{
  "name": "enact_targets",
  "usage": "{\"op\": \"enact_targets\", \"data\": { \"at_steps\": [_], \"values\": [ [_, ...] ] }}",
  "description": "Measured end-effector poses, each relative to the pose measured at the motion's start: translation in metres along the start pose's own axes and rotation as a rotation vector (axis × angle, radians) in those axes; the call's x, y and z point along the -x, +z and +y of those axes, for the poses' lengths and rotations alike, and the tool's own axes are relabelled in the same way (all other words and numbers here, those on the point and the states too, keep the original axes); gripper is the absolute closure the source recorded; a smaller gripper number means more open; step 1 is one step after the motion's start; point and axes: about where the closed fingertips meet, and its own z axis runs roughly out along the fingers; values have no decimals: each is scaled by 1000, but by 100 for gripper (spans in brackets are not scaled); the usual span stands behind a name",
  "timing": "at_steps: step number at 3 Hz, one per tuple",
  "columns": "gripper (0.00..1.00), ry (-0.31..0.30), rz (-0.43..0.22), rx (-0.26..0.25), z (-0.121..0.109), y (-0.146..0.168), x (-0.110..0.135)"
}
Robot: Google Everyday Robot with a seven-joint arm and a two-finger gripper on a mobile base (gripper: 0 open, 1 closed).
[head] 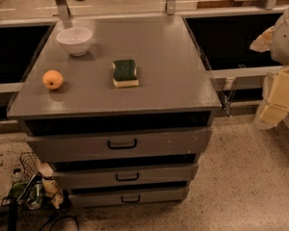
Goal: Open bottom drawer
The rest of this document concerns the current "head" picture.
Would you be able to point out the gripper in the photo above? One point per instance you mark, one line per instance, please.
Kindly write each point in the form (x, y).
(286, 42)

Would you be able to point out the grey bottom drawer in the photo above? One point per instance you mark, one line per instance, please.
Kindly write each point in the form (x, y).
(87, 200)

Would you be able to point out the grey drawer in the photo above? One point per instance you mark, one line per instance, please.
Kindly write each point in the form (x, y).
(123, 176)
(72, 148)
(87, 200)

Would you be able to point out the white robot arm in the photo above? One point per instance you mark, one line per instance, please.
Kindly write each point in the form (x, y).
(275, 40)

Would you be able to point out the grey middle drawer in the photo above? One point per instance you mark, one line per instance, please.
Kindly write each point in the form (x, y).
(123, 176)

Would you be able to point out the grey top drawer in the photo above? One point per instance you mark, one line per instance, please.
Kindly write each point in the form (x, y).
(72, 148)

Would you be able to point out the grey drawer cabinet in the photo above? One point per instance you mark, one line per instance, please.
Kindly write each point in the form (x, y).
(174, 92)

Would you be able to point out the green yellow sponge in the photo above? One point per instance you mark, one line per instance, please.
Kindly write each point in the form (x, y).
(125, 74)

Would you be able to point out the white ceramic bowl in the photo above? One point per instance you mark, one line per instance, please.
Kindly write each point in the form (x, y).
(75, 41)

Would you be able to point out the orange fruit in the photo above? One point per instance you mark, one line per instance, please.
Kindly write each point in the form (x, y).
(52, 79)

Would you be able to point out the green snack bag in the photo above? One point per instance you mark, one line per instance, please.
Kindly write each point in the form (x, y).
(27, 193)

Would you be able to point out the clear plastic bottle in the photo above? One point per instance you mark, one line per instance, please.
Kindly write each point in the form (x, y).
(17, 176)

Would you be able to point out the metal bracket left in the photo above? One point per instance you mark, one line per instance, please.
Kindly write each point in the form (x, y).
(63, 9)

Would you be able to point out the black wire basket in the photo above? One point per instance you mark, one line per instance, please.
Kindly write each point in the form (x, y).
(29, 162)

